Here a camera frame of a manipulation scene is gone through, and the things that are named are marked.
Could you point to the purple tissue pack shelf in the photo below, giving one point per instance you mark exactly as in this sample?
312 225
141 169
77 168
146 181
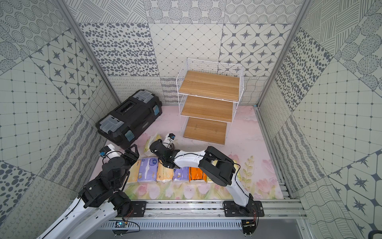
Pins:
181 174
148 170

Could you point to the green circuit board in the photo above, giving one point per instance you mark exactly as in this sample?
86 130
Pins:
120 224

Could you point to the orange tissue pack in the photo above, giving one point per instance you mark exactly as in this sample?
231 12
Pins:
196 175

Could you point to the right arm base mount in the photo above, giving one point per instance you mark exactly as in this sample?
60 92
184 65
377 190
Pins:
253 208

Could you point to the black plastic toolbox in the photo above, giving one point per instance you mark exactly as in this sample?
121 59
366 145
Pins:
128 121

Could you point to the yellow tissue pack top shelf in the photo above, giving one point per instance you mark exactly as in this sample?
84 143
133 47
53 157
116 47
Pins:
134 172

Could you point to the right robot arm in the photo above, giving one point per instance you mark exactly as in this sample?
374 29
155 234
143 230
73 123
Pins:
221 169

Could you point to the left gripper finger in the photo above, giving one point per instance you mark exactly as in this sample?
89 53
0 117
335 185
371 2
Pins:
128 151
134 150

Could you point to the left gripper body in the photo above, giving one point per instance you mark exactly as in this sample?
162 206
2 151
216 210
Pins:
131 154

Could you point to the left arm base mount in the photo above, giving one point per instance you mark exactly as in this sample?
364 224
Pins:
136 209

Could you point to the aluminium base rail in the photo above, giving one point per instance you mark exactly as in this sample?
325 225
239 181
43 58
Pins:
213 209

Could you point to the yellow tissue pack shelf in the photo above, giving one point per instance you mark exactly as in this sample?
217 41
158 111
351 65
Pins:
164 174
134 172

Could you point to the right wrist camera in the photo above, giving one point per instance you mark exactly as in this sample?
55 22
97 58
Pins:
169 138

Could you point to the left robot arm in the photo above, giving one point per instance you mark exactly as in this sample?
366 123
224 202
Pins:
100 200

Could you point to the purple tissue pack top shelf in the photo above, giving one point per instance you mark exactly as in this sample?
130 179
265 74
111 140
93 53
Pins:
148 170

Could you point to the white wire wooden shelf rack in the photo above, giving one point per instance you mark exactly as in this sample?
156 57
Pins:
208 97

